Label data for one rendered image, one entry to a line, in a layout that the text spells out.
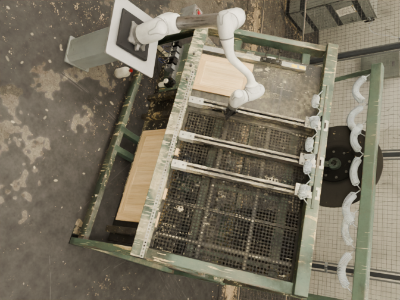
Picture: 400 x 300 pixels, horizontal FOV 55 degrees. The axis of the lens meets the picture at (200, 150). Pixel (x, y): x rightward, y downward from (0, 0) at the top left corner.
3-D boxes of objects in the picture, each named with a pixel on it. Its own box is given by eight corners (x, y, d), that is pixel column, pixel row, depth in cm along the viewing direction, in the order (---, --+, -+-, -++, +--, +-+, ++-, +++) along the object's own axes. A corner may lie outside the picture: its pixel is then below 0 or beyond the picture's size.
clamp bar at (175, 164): (173, 159, 319) (171, 149, 297) (316, 191, 311) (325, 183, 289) (170, 170, 316) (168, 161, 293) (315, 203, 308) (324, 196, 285)
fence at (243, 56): (203, 47, 359) (203, 44, 356) (305, 68, 353) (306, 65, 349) (202, 52, 358) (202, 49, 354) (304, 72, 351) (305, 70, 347)
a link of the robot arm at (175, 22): (147, 18, 305) (163, 10, 320) (153, 38, 313) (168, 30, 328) (236, 9, 266) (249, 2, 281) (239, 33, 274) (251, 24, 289)
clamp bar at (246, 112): (190, 97, 340) (190, 83, 318) (324, 125, 332) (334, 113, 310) (187, 107, 337) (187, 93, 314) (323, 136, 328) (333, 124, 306)
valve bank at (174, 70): (162, 38, 361) (182, 33, 346) (171, 47, 371) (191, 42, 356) (147, 83, 343) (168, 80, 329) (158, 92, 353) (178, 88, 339)
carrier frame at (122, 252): (138, 40, 416) (200, 22, 366) (208, 105, 514) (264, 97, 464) (68, 243, 338) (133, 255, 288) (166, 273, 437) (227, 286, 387)
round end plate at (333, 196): (297, 126, 384) (384, 119, 336) (299, 129, 388) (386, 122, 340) (286, 203, 356) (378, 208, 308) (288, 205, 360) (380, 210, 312)
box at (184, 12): (180, 8, 355) (195, 3, 344) (187, 16, 363) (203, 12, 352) (177, 18, 350) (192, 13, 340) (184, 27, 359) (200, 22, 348)
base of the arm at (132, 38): (125, 44, 296) (131, 43, 293) (131, 20, 303) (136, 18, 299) (143, 56, 310) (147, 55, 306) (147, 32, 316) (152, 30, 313)
